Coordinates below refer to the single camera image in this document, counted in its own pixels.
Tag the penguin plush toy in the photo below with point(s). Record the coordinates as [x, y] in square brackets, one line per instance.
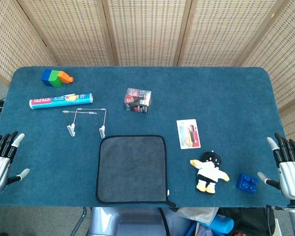
[209, 172]

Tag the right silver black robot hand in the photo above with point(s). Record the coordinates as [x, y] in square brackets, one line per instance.
[293, 177]

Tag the teal carpet table cover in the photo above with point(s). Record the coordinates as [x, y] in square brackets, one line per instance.
[186, 93]

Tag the food wrap box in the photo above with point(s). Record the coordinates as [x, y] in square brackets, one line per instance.
[61, 100]

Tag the grey crumpled cloth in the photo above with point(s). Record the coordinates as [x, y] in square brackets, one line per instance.
[199, 214]

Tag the blue wooden block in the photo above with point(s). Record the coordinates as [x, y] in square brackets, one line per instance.
[45, 77]

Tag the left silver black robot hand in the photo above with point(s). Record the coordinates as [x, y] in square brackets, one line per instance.
[0, 172]

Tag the woven wood folding screen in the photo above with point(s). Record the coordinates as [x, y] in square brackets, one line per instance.
[147, 32]

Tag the black bag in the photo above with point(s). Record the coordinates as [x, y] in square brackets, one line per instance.
[250, 221]

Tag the clear box of coffee capsules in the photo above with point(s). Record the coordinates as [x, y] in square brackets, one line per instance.
[137, 100]

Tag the grey robot torso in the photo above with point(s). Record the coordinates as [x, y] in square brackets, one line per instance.
[127, 221]

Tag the blue cylinder bottle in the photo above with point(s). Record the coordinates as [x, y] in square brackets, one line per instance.
[221, 223]

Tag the picture card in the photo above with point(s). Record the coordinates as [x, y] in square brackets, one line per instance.
[188, 134]

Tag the green wooden block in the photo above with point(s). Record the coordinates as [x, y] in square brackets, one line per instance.
[55, 79]

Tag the grey and blue cloth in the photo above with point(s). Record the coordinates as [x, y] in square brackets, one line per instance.
[132, 169]

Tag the blue toy brick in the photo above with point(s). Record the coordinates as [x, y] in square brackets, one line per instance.
[247, 183]

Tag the orange wooden block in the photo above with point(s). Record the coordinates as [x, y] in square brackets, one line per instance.
[66, 77]

